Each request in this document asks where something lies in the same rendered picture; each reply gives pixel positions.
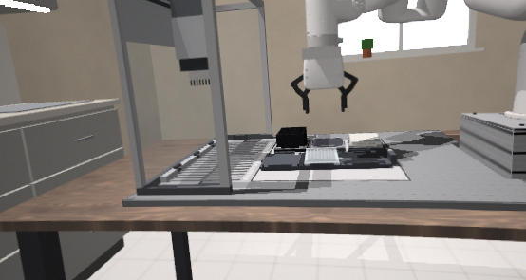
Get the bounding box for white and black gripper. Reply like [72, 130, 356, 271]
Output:
[291, 57, 358, 114]

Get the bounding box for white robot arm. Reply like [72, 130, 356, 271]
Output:
[302, 0, 526, 120]

